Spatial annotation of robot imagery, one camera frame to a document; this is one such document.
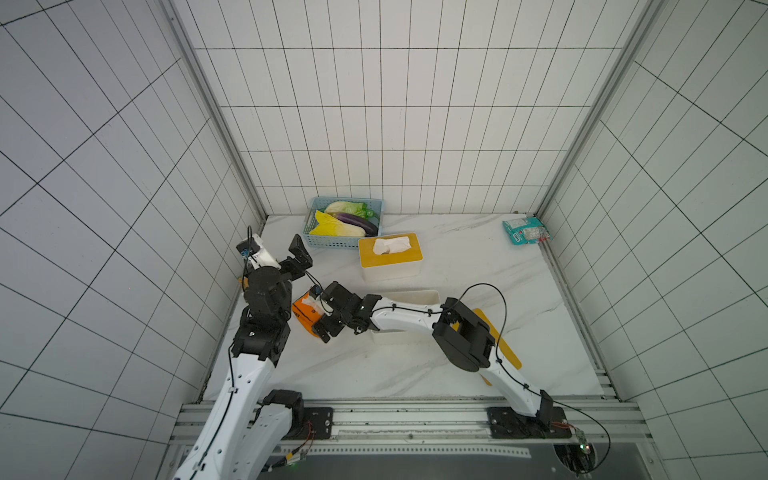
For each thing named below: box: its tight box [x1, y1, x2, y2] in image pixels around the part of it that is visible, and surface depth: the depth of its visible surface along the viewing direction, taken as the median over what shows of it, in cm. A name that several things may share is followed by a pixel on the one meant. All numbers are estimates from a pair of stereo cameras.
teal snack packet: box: [502, 217, 551, 245], surface depth 113 cm
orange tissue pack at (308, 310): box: [291, 293, 325, 338], surface depth 87 cm
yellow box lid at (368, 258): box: [358, 232, 424, 268], surface depth 97 cm
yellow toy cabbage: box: [310, 210, 366, 237], surface depth 108 cm
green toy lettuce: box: [324, 201, 374, 219], surface depth 116 cm
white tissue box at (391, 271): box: [360, 259, 424, 283], surface depth 99 cm
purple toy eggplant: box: [336, 213, 379, 237], surface depth 112 cm
